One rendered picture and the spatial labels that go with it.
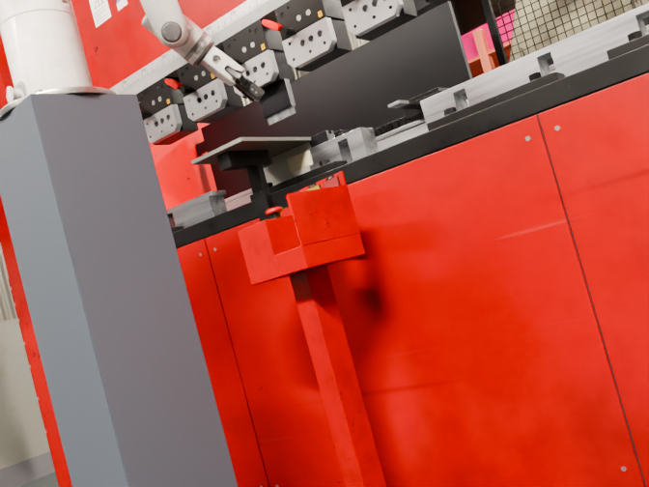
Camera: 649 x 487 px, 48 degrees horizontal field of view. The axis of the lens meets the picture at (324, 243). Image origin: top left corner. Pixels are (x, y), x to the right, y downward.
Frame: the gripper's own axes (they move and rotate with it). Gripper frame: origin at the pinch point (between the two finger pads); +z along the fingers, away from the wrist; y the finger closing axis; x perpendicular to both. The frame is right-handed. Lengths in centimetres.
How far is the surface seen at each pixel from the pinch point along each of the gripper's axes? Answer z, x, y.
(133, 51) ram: -30, 6, 50
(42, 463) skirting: 57, 207, 224
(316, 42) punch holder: 4.2, -18.6, -6.7
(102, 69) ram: -35, 16, 62
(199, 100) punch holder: -7.5, 7.8, 27.7
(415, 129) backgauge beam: 40.4, -19.7, -1.8
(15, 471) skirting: 46, 214, 217
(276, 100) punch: 7.2, -3.4, 8.0
